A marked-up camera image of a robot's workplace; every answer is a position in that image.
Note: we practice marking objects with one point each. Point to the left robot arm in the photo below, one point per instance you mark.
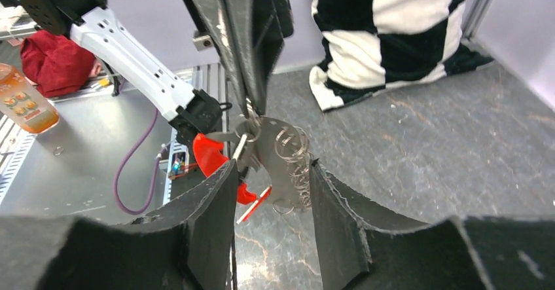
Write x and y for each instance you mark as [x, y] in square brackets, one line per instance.
[95, 27]

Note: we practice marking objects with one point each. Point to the white toothed cable duct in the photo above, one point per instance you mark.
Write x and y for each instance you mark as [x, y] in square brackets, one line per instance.
[176, 153]

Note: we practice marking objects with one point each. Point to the black white checkered cloth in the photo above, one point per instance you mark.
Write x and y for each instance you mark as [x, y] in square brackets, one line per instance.
[371, 46]

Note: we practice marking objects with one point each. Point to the red cloth in background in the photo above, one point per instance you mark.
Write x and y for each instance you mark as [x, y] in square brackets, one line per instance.
[57, 65]

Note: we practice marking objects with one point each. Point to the metal key organizer red handle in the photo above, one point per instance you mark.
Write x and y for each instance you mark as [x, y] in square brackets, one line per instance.
[257, 141]

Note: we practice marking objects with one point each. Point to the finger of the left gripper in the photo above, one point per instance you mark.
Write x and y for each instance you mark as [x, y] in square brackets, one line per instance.
[259, 30]
[230, 26]

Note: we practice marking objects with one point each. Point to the key with red tag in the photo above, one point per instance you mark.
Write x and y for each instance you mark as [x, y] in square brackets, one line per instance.
[263, 215]

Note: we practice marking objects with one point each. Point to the orange bottle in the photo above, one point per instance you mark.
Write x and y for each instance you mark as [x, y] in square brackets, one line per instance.
[24, 104]

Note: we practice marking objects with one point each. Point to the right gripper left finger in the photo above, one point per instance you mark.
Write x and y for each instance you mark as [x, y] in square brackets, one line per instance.
[185, 244]

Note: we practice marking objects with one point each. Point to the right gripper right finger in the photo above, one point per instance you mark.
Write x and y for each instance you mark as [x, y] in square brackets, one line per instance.
[363, 245]

